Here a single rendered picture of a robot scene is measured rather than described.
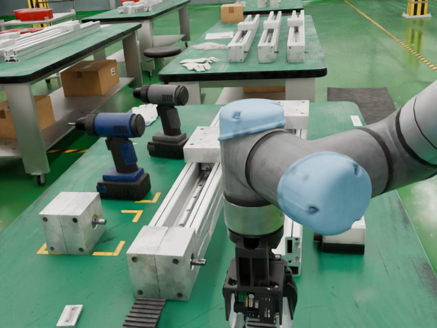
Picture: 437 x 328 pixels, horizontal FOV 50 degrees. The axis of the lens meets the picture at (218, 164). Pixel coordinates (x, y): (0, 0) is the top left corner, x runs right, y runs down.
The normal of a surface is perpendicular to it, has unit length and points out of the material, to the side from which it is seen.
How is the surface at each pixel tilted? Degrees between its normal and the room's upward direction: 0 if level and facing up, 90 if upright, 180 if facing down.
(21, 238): 0
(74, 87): 91
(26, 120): 90
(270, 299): 90
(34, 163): 90
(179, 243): 0
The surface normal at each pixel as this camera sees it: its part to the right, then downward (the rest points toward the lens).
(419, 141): -0.70, 0.54
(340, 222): 0.46, 0.32
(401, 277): -0.07, -0.92
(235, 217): -0.65, 0.33
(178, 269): -0.18, 0.40
